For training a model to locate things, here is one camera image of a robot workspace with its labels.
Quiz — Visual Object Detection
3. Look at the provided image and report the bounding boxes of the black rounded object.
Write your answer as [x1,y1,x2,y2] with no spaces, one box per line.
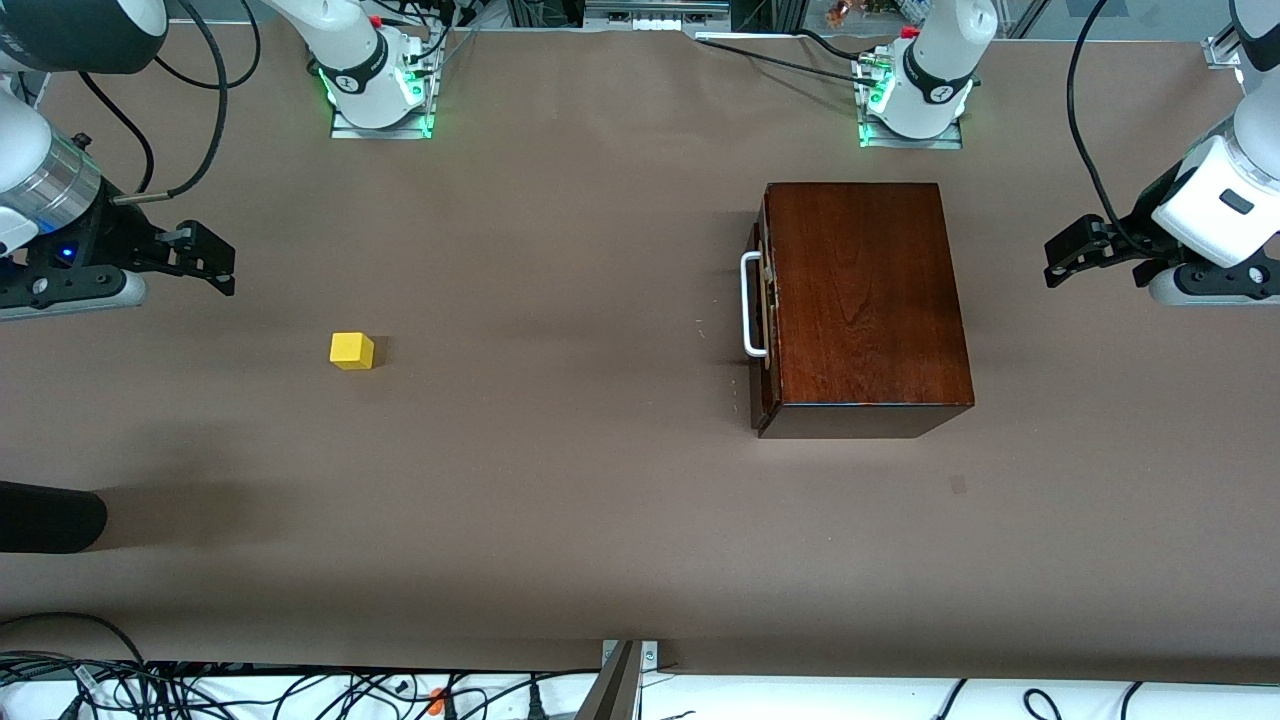
[0,480,109,554]

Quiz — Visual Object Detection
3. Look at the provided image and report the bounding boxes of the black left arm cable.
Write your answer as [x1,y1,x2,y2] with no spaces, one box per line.
[1065,0,1151,256]

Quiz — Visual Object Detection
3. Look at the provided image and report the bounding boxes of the dark brown wooden cabinet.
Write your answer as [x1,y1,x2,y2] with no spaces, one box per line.
[750,182,976,439]

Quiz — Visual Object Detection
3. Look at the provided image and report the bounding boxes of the tangled black cables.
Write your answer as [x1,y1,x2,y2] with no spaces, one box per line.
[0,655,601,720]

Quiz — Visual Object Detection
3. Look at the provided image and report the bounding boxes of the dark aluminium beam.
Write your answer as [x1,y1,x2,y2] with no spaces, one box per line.
[575,640,643,720]

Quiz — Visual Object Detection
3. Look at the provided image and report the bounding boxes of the grey metal table bracket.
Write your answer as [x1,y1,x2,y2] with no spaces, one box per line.
[602,640,661,673]

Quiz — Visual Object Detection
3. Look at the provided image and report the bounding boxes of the black looping cable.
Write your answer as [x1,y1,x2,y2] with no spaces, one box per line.
[0,612,149,669]

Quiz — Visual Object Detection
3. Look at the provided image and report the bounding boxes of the black base power cable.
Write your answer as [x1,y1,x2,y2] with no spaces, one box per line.
[695,30,871,86]

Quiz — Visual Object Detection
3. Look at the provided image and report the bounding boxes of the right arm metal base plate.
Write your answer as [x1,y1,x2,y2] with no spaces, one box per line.
[330,40,437,141]

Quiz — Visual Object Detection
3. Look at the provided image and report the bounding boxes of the brown table cover sheet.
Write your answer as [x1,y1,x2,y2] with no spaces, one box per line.
[0,20,1280,683]

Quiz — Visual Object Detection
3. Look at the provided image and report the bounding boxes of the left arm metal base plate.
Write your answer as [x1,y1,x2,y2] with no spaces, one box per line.
[858,55,964,151]

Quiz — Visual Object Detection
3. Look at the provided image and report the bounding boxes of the aluminium frame post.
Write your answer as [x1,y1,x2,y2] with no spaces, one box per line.
[1205,0,1263,69]

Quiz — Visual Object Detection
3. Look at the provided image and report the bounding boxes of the wooden drawer with white handle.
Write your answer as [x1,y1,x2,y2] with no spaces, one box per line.
[740,195,779,431]

